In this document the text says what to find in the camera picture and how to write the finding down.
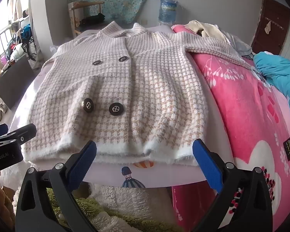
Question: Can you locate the dark board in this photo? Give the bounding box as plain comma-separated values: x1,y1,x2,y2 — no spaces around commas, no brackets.
0,57,34,102

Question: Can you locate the metal balcony railing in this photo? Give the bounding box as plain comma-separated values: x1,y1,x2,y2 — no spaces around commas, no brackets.
0,28,18,64

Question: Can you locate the cream hanging garment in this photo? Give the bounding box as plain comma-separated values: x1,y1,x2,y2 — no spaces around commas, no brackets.
7,0,23,21

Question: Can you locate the beige houndstooth knit coat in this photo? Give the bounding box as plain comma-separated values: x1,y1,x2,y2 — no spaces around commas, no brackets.
22,21,253,167

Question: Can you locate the blue water bottle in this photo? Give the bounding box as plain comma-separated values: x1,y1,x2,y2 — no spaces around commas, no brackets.
158,0,179,25

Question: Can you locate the teal quilt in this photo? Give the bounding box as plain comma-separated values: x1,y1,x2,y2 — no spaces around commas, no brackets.
253,51,290,127

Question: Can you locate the wooden chair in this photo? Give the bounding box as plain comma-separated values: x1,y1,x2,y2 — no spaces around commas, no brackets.
68,1,105,38

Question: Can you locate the black cloth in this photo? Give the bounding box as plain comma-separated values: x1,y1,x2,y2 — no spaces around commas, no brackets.
80,13,105,26

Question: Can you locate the grey garment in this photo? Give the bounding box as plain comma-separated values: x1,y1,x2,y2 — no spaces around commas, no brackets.
217,25,253,56

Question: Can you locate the pink floral blanket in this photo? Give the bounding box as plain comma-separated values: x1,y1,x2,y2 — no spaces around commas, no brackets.
170,24,290,232

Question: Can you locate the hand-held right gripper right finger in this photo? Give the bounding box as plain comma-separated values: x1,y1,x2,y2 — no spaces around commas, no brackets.
192,139,281,232

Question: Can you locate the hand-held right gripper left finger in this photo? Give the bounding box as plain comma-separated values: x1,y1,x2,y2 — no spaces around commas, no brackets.
15,140,104,232

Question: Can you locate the dark red door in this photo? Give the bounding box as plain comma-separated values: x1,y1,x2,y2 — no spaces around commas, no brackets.
250,0,290,56

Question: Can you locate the bicycle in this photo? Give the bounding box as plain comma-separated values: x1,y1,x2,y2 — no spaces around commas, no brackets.
13,24,38,62

